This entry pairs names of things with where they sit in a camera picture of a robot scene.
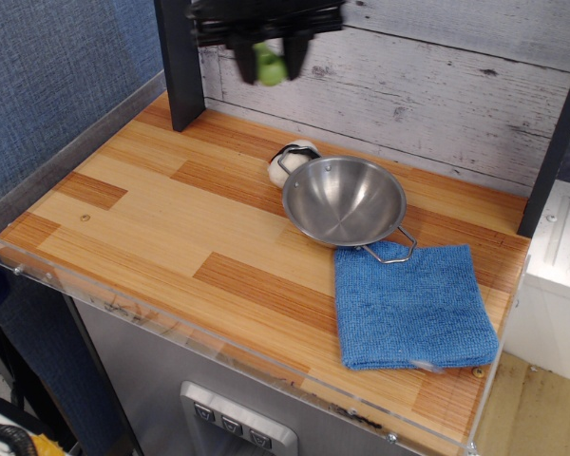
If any grey spatula with green handle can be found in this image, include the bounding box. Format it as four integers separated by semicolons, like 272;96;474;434
253;42;288;86

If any stainless steel cabinet front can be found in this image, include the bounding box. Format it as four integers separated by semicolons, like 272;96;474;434
72;300;408;455

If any dark left frame post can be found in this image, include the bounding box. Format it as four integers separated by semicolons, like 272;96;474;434
154;0;205;132

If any dark right frame post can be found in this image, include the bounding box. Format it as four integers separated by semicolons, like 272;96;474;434
517;0;570;238

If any stainless steel bowl with handles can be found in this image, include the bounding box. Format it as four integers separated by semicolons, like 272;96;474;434
276;144;417;264

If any blue microfibre towel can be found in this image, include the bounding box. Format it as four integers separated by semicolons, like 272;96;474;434
333;241;499;371

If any white aluminium block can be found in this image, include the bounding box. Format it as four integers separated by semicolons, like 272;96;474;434
504;180;570;379

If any white plush toy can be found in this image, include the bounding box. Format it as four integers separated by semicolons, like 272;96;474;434
267;140;321;189

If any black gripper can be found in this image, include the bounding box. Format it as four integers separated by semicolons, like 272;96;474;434
186;0;344;85

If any dark frame post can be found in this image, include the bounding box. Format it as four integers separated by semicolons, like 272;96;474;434
517;0;570;238
154;0;205;132

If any black and yellow cable bundle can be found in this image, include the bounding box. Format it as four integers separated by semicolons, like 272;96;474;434
0;397;66;456

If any silver dispenser button panel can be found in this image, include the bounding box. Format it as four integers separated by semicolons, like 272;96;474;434
180;381;299;455

